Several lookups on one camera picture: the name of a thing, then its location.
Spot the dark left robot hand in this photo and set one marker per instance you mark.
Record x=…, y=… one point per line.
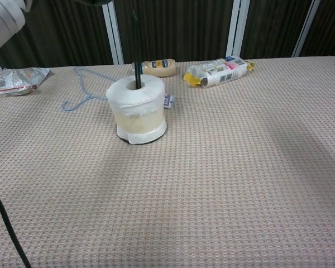
x=97, y=1

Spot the white paper towel roll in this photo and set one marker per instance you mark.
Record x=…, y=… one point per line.
x=136, y=111

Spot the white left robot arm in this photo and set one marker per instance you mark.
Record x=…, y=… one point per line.
x=2, y=19

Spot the beige mayonnaise squeeze bottle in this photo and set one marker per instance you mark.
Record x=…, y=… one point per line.
x=159, y=68

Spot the clear plastic snack bag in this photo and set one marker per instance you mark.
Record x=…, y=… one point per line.
x=16, y=79

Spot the white purple toothpaste tube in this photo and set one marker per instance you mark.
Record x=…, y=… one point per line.
x=169, y=101

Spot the white yellow plastic package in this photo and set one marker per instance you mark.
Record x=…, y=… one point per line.
x=220, y=72

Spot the beige waffle-weave tablecloth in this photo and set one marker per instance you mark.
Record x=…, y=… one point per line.
x=212, y=181

